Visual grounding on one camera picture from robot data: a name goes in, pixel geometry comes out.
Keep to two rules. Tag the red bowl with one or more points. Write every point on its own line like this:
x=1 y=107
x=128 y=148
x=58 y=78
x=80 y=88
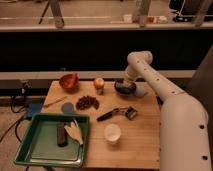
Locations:
x=69 y=81

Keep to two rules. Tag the white plastic cup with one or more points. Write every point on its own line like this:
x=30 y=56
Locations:
x=112 y=133

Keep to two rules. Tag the grey round lid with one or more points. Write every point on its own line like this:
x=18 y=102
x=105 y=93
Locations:
x=67 y=108

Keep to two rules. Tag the green plastic tray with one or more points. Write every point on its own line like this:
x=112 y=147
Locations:
x=39 y=145

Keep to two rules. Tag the wooden stick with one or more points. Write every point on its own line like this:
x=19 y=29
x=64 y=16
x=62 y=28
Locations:
x=54 y=102

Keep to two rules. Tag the dark purple bowl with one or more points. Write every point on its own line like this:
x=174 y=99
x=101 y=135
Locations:
x=124 y=88

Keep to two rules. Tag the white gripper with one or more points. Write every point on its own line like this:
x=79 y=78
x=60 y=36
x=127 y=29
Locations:
x=127 y=82

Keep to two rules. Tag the black handled peeler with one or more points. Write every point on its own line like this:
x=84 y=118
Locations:
x=128 y=112

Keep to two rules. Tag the bunch of dark grapes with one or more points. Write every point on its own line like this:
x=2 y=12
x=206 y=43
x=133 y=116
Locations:
x=86 y=102

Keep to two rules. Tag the wooden cutting board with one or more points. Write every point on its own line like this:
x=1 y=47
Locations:
x=117 y=142

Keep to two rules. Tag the light blue small cup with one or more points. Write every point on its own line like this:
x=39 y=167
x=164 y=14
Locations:
x=140 y=90

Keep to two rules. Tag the blue box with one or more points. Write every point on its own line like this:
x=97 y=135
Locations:
x=33 y=109

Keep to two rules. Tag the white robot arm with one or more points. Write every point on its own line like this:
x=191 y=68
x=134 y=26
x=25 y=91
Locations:
x=184 y=141

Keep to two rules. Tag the dark rectangular bar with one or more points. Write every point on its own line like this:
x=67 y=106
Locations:
x=61 y=135

